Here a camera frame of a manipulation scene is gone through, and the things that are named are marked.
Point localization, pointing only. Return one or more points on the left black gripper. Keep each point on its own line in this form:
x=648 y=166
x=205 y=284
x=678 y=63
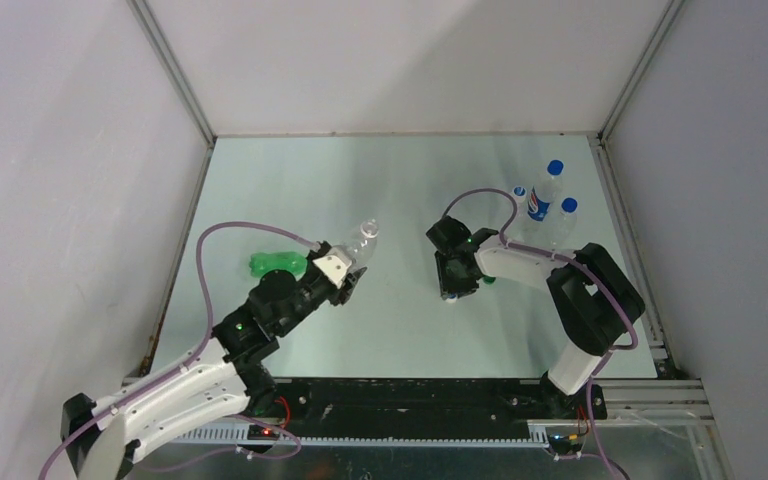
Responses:
x=343 y=293

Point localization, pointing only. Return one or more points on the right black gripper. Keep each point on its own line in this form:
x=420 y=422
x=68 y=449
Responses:
x=448 y=287

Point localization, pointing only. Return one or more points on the clear plastic bottle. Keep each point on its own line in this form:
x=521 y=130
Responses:
x=360 y=246

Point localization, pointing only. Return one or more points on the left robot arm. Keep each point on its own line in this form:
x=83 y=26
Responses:
x=108 y=436

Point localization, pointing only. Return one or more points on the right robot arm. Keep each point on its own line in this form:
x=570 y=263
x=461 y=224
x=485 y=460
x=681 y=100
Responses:
x=595 y=302

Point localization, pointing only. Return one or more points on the green plastic bottle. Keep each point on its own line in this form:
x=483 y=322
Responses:
x=262 y=263

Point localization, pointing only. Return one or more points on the clear bottle white-blue cap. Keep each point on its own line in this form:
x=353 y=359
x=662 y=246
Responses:
x=520 y=194

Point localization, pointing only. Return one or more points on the pepsi bottle blue cap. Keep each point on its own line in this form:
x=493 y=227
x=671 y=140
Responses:
x=545 y=191

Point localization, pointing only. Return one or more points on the clear bottle blue cap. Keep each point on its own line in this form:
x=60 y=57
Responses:
x=558 y=226

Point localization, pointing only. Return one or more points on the left circuit board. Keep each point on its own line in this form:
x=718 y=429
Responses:
x=259 y=433

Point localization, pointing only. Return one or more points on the circuit board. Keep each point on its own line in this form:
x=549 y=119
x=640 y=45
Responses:
x=565 y=445
x=259 y=433

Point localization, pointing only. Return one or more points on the right circuit board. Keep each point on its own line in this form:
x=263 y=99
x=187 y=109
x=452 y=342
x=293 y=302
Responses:
x=565 y=445

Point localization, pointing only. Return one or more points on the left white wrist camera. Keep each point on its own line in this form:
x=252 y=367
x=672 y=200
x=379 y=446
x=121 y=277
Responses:
x=335 y=264

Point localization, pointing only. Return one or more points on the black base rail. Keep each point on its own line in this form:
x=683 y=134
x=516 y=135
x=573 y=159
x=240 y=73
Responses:
x=455 y=409

